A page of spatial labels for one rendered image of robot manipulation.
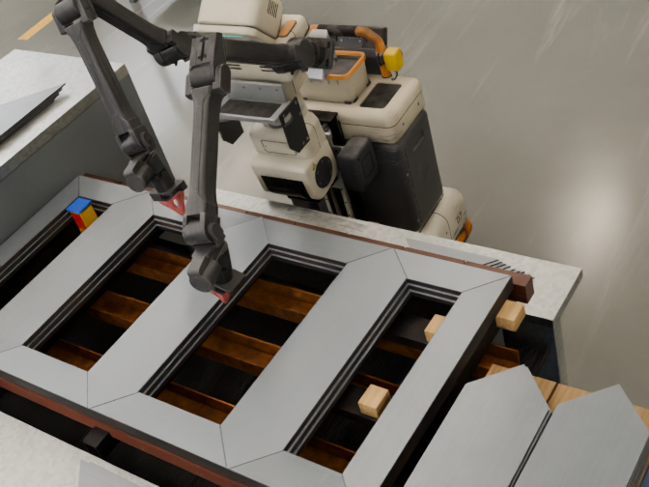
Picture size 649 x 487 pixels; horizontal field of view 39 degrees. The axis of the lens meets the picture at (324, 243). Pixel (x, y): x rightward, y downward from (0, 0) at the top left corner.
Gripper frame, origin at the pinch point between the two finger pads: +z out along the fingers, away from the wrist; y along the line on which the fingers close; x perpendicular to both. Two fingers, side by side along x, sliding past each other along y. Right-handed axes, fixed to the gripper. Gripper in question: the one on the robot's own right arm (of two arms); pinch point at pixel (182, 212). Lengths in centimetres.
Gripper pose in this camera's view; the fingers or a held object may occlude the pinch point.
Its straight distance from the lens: 266.9
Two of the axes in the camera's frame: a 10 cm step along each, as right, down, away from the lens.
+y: 7.2, 0.3, -7.0
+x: 5.5, -6.4, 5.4
